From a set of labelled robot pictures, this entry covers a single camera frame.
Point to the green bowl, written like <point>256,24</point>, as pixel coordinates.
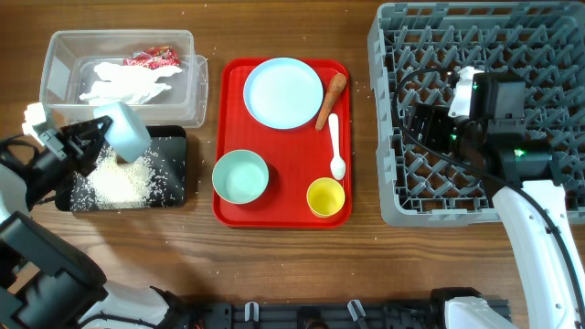
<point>240,176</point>

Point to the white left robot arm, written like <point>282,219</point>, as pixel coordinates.
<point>45,281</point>

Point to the large light blue plate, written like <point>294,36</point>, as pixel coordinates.
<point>283,93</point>

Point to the white plastic spoon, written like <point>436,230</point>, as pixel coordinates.
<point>337,164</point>

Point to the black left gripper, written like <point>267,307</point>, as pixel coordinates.
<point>73,134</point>

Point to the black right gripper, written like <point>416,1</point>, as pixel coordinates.
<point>435,117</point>

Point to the yellow cup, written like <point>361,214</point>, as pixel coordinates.
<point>325,197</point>

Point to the black food waste tray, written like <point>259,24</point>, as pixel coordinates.
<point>176,155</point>

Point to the light blue bowl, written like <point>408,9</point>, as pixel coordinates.
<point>128,135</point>

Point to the white rice pile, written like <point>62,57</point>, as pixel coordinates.
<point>123,180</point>

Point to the orange carrot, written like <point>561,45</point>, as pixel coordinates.
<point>334,89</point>

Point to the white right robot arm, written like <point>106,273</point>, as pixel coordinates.
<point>484,131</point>

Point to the grey dishwasher rack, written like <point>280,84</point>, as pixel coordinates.
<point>542,42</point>

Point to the red snack wrapper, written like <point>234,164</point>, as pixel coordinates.
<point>154,58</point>

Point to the clear plastic waste bin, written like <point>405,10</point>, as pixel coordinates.
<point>73,54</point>

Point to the red serving tray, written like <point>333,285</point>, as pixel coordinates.
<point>295,159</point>

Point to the white crumpled paper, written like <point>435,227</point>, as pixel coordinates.
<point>132,85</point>

